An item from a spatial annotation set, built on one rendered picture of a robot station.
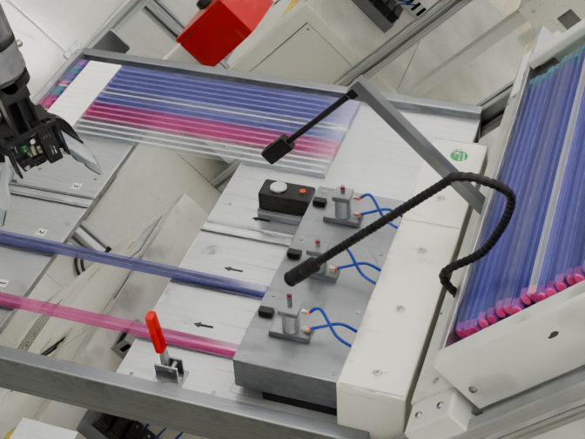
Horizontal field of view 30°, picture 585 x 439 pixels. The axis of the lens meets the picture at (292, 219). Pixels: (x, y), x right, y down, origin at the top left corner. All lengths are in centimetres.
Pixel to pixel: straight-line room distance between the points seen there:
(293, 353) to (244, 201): 37
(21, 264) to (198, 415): 38
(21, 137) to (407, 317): 52
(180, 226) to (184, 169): 98
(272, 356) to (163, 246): 74
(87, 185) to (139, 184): 122
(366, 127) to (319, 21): 97
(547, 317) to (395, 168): 67
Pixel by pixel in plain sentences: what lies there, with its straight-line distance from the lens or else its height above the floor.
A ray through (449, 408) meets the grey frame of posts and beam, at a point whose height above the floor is 138.
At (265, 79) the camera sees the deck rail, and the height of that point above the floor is 96.
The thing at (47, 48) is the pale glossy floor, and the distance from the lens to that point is 298.
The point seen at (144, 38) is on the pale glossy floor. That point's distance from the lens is 320.
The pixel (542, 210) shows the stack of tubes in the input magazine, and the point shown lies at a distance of 122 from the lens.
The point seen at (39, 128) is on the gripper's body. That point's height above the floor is 105.
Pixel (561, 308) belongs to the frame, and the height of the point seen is 155.
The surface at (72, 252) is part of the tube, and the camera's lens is 155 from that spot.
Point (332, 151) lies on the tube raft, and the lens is 167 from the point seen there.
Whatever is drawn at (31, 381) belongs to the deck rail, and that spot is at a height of 89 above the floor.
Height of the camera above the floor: 208
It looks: 41 degrees down
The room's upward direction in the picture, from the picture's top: 56 degrees clockwise
